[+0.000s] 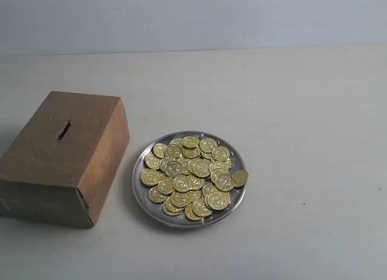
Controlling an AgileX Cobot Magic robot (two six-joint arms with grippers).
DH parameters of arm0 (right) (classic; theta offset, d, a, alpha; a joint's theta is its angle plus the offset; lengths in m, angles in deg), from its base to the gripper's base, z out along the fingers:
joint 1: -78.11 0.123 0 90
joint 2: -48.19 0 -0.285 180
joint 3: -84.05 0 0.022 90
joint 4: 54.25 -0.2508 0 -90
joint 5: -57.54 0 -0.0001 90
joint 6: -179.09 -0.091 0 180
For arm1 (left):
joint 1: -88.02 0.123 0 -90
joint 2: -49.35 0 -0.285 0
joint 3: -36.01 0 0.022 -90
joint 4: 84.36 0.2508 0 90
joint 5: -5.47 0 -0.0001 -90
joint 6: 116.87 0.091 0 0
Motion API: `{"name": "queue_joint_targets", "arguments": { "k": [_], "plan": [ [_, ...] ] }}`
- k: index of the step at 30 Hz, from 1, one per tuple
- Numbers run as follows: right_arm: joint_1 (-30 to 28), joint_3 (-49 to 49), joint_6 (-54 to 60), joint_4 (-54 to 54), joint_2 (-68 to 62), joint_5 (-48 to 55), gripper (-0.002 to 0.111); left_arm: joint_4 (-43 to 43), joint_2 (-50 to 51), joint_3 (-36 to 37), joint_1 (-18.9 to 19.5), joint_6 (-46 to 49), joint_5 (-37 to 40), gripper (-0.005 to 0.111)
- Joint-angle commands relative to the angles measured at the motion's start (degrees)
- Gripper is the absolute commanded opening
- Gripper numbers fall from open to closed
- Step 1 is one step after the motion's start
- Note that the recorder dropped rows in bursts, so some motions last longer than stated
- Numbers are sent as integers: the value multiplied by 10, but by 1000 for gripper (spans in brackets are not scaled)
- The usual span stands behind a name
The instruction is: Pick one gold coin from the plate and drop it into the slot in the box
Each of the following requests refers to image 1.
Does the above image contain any brown cardboard slotted box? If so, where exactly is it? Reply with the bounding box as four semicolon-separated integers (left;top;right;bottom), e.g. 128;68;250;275
1;91;129;229

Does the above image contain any gold coin top of pile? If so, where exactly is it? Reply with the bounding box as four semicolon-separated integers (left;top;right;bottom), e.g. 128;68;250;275
182;135;199;149

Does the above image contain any gold coin upper right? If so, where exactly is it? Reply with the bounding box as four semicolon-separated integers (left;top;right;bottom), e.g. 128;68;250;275
212;146;230;162

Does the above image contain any gold coin upper left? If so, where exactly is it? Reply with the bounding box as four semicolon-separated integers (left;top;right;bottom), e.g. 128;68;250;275
152;143;167;159

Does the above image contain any silvery gold coin centre left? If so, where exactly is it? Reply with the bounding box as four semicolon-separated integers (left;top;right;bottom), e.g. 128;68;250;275
164;161;183;178

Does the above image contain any gold coin right middle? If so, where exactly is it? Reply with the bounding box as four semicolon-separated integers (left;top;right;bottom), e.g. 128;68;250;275
214;174;235;192

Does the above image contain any gold coin left edge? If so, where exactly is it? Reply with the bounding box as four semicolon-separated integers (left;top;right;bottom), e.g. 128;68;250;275
140;168;160;186

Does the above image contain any gold coin on plate rim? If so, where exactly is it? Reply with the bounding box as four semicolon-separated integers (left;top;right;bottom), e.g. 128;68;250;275
232;169;249;188

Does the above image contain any gold coin right front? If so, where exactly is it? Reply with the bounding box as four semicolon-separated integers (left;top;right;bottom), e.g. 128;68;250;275
204;191;231;210

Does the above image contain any round silver metal plate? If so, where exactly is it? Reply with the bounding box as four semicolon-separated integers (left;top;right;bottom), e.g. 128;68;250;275
131;131;247;230

